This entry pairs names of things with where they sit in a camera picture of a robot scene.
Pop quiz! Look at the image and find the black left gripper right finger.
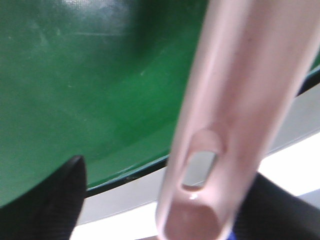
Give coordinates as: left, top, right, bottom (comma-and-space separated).
232, 173, 320, 240

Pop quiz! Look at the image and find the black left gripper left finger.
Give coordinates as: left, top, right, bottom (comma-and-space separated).
0, 155, 87, 240

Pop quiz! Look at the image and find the beige hand brush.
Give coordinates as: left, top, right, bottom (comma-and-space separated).
156, 0, 320, 240

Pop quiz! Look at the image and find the green conveyor belt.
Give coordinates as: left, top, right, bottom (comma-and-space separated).
0, 0, 320, 208

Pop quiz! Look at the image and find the white outer rim right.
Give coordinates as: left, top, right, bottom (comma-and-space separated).
67, 92, 320, 240

